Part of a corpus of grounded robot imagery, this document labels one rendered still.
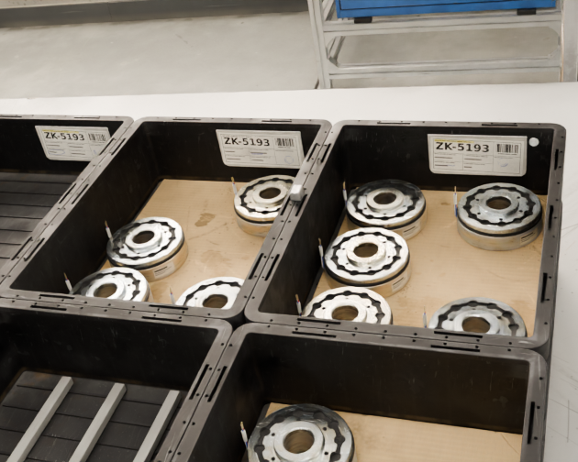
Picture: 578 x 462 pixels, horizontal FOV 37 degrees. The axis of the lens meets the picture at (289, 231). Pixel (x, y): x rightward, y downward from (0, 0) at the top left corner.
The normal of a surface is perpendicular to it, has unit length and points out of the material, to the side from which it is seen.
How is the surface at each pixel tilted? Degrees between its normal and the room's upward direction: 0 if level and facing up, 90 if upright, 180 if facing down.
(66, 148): 90
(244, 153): 90
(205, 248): 0
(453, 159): 90
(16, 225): 0
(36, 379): 0
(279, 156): 90
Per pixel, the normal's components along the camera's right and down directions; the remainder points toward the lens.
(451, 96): -0.15, -0.79
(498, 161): -0.29, 0.61
